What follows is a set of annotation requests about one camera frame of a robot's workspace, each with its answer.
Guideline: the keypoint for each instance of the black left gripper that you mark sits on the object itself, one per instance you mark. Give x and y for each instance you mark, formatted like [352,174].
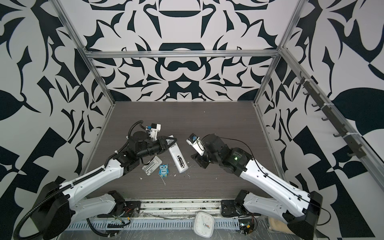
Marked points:
[161,142]

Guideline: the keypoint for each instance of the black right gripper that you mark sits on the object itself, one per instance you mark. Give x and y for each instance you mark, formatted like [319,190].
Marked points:
[200,160]

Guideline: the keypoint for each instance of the white remote control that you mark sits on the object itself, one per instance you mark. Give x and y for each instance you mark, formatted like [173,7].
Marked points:
[178,158]

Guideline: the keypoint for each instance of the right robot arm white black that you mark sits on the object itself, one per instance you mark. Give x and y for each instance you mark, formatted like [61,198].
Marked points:
[296,208]

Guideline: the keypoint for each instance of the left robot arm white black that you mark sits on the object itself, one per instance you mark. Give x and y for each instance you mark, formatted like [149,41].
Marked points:
[59,205]

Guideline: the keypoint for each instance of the white battery cover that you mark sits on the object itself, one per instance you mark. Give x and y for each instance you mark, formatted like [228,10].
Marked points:
[152,166]

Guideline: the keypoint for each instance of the blue owl toy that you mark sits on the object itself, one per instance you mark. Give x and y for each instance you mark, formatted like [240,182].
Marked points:
[163,170]

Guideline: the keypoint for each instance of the white square clock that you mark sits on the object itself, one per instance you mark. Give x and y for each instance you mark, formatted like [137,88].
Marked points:
[204,225]

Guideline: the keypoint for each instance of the small green circuit board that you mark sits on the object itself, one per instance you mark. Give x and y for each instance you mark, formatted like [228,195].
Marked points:
[246,226]

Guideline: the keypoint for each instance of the beige foam pad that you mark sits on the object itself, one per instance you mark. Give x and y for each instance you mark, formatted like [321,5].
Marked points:
[278,226]

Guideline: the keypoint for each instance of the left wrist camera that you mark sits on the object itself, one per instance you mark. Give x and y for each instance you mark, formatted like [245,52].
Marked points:
[153,131]

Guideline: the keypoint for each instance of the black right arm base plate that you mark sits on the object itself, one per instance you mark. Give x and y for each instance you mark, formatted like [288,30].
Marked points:
[229,209]

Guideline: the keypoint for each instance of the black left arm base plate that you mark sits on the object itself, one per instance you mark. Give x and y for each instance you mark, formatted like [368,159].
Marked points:
[128,209]

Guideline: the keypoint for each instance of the white slotted cable duct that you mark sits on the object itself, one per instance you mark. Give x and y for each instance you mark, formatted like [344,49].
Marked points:
[161,224]

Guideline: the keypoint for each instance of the aluminium frame top bar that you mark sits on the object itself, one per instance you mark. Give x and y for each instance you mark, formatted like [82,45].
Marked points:
[180,54]

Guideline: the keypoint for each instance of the black hook rail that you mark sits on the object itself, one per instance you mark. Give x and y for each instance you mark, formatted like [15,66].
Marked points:
[333,115]

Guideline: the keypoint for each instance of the aluminium frame corner post left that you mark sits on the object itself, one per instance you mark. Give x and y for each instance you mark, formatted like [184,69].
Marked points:
[65,20]

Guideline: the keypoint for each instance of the aluminium frame corner post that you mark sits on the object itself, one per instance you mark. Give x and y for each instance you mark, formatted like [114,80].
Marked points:
[286,36]
[65,20]

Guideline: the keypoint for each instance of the aluminium frame corner post right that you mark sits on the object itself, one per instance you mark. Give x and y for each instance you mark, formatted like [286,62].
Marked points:
[286,36]

